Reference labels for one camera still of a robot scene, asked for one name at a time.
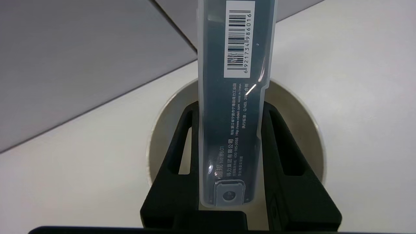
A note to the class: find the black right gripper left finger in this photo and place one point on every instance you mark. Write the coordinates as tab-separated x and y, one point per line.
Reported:
175	198

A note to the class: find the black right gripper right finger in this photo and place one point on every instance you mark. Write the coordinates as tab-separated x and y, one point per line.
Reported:
292	201

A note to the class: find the dark plastic case with barcode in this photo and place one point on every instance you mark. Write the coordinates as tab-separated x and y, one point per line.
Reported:
232	130

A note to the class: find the small grey bowl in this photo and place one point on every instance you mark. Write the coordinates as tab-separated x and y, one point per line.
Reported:
172	110

